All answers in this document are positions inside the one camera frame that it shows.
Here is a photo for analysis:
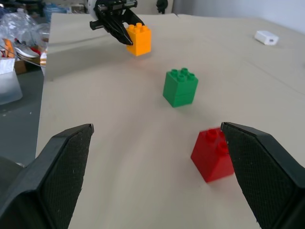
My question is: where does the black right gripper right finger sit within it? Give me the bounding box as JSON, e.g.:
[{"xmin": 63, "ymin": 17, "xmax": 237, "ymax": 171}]
[{"xmin": 220, "ymin": 121, "xmax": 305, "ymax": 229}]

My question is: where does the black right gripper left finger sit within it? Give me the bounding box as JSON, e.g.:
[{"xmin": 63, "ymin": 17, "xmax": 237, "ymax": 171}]
[{"xmin": 0, "ymin": 123, "xmax": 95, "ymax": 229}]

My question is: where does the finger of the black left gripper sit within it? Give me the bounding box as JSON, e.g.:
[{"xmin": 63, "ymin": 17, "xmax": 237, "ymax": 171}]
[
  {"xmin": 102, "ymin": 16, "xmax": 134, "ymax": 46},
  {"xmin": 120, "ymin": 9, "xmax": 145, "ymax": 26}
]

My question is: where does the orange toy brick cube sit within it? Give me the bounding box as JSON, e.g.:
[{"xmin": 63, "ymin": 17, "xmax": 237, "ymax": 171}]
[{"xmin": 125, "ymin": 22, "xmax": 152, "ymax": 57}]

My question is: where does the small black object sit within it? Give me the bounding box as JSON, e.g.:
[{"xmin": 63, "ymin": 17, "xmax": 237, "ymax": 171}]
[{"xmin": 155, "ymin": 0, "xmax": 168, "ymax": 14}]

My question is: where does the blue plastic bag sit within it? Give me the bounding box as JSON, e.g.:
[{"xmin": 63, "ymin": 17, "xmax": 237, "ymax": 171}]
[{"xmin": 43, "ymin": 2, "xmax": 72, "ymax": 17}]

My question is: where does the red toy brick cube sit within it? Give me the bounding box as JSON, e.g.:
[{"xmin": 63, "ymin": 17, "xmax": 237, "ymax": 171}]
[{"xmin": 190, "ymin": 127, "xmax": 235, "ymax": 184}]

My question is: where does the green toy brick cube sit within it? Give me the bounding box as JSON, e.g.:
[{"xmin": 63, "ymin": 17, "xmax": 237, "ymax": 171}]
[{"xmin": 162, "ymin": 67, "xmax": 199, "ymax": 108}]

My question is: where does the clear crumpled plastic bag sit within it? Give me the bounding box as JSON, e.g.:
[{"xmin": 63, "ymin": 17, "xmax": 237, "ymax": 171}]
[{"xmin": 0, "ymin": 11, "xmax": 50, "ymax": 52}]

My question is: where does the brown cardboard box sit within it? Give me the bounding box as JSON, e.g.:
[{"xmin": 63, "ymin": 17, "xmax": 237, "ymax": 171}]
[{"xmin": 13, "ymin": 56, "xmax": 46, "ymax": 75}]

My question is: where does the translucent plastic container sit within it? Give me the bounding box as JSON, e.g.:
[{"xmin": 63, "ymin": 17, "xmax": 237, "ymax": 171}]
[{"xmin": 0, "ymin": 58, "xmax": 24, "ymax": 106}]

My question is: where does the white power adapter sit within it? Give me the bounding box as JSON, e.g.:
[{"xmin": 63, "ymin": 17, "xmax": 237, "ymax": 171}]
[{"xmin": 254, "ymin": 30, "xmax": 280, "ymax": 46}]

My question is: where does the orange handled tool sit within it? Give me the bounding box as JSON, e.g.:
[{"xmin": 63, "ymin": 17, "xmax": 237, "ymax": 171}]
[{"xmin": 3, "ymin": 38, "xmax": 16, "ymax": 59}]

